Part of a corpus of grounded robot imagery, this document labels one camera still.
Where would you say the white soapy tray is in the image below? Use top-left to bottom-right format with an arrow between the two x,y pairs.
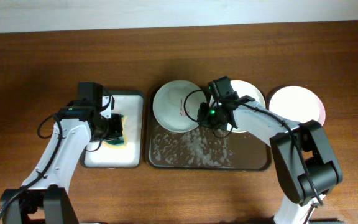
80,90 -> 144,169

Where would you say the cream white plate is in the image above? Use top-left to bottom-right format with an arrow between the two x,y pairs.
208,77 -> 265,133

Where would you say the pale green plate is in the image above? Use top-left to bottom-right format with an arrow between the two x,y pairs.
152,80 -> 207,133

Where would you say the pinkish white plate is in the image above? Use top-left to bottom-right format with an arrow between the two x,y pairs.
268,86 -> 326,125

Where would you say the green yellow sponge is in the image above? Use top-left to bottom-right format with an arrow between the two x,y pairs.
102,115 -> 127,149

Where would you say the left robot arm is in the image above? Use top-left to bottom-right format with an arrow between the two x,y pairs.
0,82 -> 122,223

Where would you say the brown plastic tray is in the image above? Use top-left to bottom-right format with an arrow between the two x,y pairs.
142,87 -> 272,172

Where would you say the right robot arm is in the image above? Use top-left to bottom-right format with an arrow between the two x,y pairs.
196,77 -> 343,223

